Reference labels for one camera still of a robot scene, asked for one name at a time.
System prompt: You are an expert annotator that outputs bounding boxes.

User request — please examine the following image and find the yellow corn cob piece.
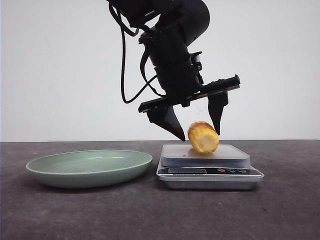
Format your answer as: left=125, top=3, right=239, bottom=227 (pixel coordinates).
left=187, top=121, right=219, bottom=154

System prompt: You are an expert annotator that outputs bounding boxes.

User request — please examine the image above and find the green oval plate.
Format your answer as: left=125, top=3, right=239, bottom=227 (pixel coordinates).
left=25, top=149, right=153, bottom=189

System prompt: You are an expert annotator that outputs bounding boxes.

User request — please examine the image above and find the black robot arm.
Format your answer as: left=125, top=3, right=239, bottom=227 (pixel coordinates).
left=108, top=0, right=240, bottom=140

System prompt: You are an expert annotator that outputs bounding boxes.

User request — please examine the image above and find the black pointed image-left gripper finger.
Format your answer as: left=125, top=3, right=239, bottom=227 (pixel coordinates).
left=147, top=106, right=186, bottom=141

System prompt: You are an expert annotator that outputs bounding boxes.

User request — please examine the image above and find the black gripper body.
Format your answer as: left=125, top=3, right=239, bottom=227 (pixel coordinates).
left=138, top=65, right=240, bottom=113

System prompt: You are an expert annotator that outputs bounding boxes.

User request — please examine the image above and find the black pointed image-right gripper finger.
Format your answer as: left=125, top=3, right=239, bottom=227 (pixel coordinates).
left=208, top=91, right=229, bottom=135

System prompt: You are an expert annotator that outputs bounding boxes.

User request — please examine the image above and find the silver digital kitchen scale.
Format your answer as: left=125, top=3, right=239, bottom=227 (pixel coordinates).
left=156, top=144, right=265, bottom=190

